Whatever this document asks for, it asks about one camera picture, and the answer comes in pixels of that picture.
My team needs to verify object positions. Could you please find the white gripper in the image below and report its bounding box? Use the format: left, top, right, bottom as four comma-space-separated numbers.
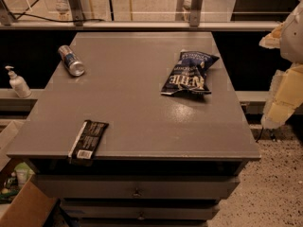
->
258, 1, 303, 130

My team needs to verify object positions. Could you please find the silver blue redbull can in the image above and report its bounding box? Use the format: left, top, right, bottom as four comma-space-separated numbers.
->
58, 45, 85, 77

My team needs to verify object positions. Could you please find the blue Kettle chips bag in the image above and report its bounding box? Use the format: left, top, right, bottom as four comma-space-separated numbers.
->
161, 50, 219, 96

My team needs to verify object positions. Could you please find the black snack bar wrapper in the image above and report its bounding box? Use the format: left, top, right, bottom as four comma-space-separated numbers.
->
68, 120, 109, 166

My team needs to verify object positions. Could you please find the white pump soap bottle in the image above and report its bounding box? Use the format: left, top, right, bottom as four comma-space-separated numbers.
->
6, 65, 31, 98

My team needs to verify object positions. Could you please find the green white bottle in box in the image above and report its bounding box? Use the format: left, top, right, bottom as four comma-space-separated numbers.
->
14, 162, 33, 188

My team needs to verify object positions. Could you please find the brown cardboard box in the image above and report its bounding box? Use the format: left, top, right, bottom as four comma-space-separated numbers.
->
0, 120, 57, 227

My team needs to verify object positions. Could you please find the metal railing frame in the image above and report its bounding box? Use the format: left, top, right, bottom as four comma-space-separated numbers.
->
0, 0, 303, 32

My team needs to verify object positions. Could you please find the black cable on rail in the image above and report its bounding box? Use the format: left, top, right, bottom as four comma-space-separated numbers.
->
9, 12, 107, 24

